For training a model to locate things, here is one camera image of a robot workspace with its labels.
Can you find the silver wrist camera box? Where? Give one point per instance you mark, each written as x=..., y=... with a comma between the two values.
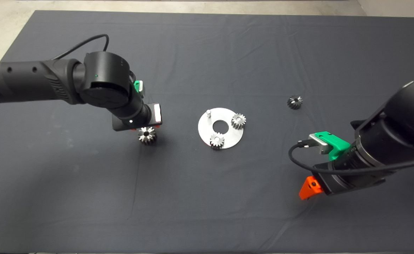
x=142, y=88
x=323, y=148

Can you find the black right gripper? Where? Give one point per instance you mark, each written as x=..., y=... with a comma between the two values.
x=334, y=185

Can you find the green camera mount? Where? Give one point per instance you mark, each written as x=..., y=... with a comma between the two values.
x=337, y=148
x=136, y=85

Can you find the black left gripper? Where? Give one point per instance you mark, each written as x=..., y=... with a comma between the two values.
x=117, y=127

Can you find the green left camera mount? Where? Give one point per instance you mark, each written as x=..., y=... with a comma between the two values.
x=136, y=85

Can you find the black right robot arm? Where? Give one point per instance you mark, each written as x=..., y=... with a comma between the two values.
x=397, y=123

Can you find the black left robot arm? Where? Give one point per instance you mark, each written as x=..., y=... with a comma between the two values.
x=34, y=81

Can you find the round metal plate with hole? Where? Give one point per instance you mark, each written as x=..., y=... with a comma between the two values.
x=231, y=139

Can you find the dark grey table cloth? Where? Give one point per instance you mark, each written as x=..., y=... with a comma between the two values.
x=228, y=197

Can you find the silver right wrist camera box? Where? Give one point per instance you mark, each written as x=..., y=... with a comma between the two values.
x=323, y=148

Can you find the small steel gear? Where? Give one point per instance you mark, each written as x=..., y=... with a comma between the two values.
x=238, y=121
x=294, y=102
x=217, y=141

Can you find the larger steel gear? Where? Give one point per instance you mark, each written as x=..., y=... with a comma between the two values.
x=150, y=139

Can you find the green right camera mount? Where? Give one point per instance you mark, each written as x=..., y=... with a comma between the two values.
x=337, y=148

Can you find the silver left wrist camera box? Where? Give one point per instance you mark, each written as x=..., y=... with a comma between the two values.
x=142, y=88

